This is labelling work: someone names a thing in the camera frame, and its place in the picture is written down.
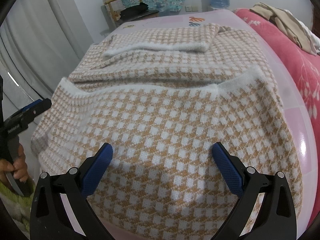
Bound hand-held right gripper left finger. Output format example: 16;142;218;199
30;142;114;240

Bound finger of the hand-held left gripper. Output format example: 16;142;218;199
25;99;52;122
20;99;43;115

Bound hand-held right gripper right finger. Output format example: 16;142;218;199
211;142;298;240

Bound beige white checked sweater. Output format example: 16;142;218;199
31;23;304;237

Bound beige clothes pile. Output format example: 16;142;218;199
250;2;320;55

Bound person's left hand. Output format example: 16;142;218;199
0;144;30;183

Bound white curtain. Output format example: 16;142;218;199
0;0;105;135

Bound green fuzzy cloth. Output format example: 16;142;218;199
0;180;35;233

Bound black bag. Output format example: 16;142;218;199
119;2;149;17

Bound pink floral blanket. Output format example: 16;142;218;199
234;8;320;228

